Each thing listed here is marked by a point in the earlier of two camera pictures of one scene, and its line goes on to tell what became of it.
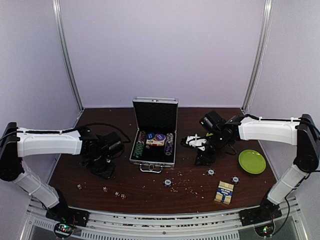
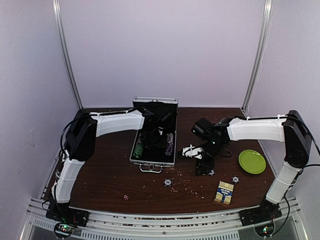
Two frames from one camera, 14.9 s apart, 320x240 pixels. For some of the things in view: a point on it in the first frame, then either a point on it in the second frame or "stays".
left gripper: x=106 y=174 -> x=161 y=144
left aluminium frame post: x=57 y=14 stays
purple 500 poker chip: x=167 y=182 stays
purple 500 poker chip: x=211 y=172 stays
